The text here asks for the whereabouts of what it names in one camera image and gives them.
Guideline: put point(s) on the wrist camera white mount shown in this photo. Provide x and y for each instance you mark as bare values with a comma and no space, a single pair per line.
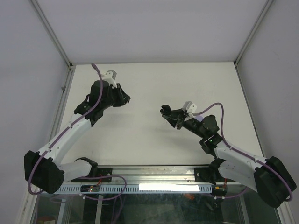
189,109
109,77

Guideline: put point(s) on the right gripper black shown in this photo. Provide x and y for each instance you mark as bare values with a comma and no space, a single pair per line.
179,114

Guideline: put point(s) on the aluminium frame post left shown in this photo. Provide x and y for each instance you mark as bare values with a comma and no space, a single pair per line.
51,33

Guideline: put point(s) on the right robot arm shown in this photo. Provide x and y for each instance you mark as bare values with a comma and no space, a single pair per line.
268,177

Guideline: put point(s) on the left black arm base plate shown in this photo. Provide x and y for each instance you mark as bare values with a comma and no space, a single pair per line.
102,175

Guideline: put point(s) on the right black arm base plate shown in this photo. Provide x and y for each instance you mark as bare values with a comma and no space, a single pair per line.
207,174

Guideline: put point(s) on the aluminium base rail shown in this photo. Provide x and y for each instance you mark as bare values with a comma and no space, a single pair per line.
132,174

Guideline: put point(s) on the aluminium frame post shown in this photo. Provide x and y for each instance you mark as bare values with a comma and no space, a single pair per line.
263,13
51,33

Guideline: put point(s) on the grey slotted cable duct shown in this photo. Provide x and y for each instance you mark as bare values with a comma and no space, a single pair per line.
142,188

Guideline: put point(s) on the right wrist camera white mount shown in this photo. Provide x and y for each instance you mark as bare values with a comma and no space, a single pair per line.
189,109

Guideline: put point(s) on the purple earbud charging case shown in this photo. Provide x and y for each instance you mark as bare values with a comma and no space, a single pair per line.
199,118

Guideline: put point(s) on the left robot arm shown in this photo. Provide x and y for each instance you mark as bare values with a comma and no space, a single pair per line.
44,168

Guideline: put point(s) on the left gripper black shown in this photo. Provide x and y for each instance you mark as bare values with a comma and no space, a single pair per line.
121,94

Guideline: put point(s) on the aluminium frame post right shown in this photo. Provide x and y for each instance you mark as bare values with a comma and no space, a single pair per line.
263,13

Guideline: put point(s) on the small circuit board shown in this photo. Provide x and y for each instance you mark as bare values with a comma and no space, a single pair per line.
95,188

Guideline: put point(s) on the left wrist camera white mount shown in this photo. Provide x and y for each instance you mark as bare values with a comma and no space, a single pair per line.
109,77

